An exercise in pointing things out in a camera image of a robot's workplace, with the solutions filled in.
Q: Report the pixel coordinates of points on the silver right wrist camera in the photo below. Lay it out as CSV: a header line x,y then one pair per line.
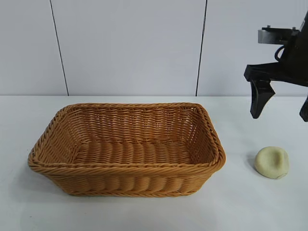
x,y
267,37

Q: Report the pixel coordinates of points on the brown woven wicker basket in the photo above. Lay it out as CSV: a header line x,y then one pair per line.
x,y
132,175

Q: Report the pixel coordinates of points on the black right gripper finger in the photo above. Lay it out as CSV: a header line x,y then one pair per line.
x,y
260,96
305,110

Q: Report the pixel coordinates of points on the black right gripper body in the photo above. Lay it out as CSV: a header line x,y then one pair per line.
x,y
288,72

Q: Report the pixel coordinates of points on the pale yellow egg yolk pastry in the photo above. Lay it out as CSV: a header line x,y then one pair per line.
x,y
269,163

